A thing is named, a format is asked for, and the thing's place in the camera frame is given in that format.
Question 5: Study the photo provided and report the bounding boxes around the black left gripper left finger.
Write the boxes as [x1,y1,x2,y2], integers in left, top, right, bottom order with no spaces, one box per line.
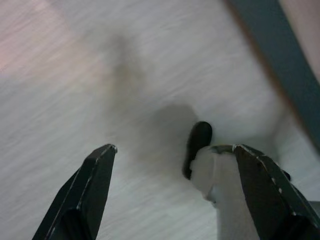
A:
[30,143,119,240]

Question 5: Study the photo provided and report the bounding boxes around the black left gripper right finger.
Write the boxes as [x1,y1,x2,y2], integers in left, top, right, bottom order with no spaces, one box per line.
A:
[231,143,320,240]

